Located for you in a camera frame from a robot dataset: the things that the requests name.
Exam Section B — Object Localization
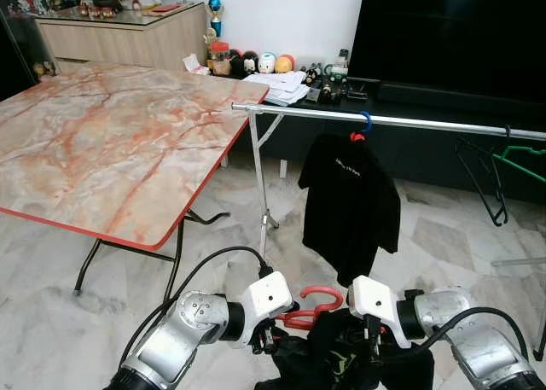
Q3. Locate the black shirt green logo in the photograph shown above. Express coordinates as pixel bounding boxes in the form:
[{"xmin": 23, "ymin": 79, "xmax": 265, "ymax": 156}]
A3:
[{"xmin": 253, "ymin": 309, "xmax": 436, "ymax": 390}]

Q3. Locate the red plastic hanger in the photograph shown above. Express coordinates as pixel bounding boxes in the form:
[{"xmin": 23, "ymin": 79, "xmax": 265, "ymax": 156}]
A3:
[{"xmin": 277, "ymin": 285, "xmax": 345, "ymax": 331}]

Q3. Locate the red hanger with blue hook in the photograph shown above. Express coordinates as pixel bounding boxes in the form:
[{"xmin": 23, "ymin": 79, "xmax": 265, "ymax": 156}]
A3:
[{"xmin": 349, "ymin": 111, "xmax": 374, "ymax": 143}]

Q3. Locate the green plastic hanger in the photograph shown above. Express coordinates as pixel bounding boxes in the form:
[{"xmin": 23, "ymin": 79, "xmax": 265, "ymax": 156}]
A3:
[{"xmin": 492, "ymin": 145, "xmax": 546, "ymax": 184}]

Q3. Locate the black shirt white lettering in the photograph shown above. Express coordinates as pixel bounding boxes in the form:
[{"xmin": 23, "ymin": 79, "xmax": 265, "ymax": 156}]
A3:
[{"xmin": 299, "ymin": 134, "xmax": 402, "ymax": 287}]

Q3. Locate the black television console cabinet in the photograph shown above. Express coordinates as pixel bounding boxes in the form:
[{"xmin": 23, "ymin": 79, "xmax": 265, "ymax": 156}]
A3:
[{"xmin": 213, "ymin": 70, "xmax": 546, "ymax": 205}]

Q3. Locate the silver metal clothes rack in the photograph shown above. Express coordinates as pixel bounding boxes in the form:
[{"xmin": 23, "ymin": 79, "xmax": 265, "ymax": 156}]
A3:
[{"xmin": 232, "ymin": 102, "xmax": 546, "ymax": 361}]

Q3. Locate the stack of white papers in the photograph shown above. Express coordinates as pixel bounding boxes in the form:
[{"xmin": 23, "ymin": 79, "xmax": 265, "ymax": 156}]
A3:
[{"xmin": 243, "ymin": 70, "xmax": 311, "ymax": 107}]

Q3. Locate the black tape dispenser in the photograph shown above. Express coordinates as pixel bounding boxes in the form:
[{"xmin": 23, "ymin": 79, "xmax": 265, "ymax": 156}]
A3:
[{"xmin": 320, "ymin": 81, "xmax": 346, "ymax": 102}]

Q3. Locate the marble pattern folding table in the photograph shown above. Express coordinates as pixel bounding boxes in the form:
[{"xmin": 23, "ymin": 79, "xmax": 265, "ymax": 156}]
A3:
[{"xmin": 0, "ymin": 61, "xmax": 270, "ymax": 297}]

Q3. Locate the black soundbar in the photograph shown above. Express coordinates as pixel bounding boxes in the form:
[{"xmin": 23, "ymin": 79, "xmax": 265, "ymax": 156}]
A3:
[{"xmin": 377, "ymin": 81, "xmax": 546, "ymax": 111}]

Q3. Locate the orange round plush toy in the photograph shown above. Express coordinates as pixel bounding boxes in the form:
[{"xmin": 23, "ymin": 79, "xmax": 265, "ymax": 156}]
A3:
[{"xmin": 274, "ymin": 54, "xmax": 297, "ymax": 73}]

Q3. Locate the white round plush toy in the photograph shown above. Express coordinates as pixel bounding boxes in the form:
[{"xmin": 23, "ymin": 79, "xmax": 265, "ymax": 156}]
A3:
[{"xmin": 257, "ymin": 52, "xmax": 277, "ymax": 74}]

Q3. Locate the black white-faced plush toy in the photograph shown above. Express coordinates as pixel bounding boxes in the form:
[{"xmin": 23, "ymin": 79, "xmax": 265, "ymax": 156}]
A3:
[{"xmin": 241, "ymin": 51, "xmax": 260, "ymax": 75}]

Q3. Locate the black round plush toy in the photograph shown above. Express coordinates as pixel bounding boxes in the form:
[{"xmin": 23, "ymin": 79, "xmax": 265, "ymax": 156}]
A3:
[{"xmin": 229, "ymin": 49, "xmax": 247, "ymax": 75}]

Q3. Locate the pink tissue pack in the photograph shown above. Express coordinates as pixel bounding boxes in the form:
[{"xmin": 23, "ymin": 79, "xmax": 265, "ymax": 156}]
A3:
[{"xmin": 182, "ymin": 54, "xmax": 211, "ymax": 75}]

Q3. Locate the black flat screen television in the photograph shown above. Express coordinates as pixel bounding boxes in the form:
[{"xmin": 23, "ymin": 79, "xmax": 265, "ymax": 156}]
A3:
[{"xmin": 348, "ymin": 0, "xmax": 546, "ymax": 102}]

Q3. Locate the light wooden sideboard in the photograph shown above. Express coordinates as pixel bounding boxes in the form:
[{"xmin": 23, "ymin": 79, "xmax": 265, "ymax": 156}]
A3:
[{"xmin": 34, "ymin": 2, "xmax": 210, "ymax": 73}]

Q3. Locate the gold and blue trophy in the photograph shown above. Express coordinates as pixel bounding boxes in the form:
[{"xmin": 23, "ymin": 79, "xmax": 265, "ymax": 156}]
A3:
[{"xmin": 205, "ymin": 0, "xmax": 224, "ymax": 48}]

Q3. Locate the dark glass display cabinet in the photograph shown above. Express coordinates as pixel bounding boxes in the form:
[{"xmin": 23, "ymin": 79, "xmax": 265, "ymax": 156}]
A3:
[{"xmin": 0, "ymin": 0, "xmax": 44, "ymax": 101}]

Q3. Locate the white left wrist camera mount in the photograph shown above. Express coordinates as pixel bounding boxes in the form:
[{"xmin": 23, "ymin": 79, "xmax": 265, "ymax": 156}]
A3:
[{"xmin": 235, "ymin": 272, "xmax": 296, "ymax": 350}]

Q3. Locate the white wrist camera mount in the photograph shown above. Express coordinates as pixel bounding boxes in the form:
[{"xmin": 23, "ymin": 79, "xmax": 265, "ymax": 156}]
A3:
[
  {"xmin": 235, "ymin": 272, "xmax": 296, "ymax": 350},
  {"xmin": 350, "ymin": 276, "xmax": 416, "ymax": 350}
]

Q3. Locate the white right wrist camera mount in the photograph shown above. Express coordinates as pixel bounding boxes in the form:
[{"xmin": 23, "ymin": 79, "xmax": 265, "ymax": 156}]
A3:
[{"xmin": 350, "ymin": 276, "xmax": 416, "ymax": 350}]

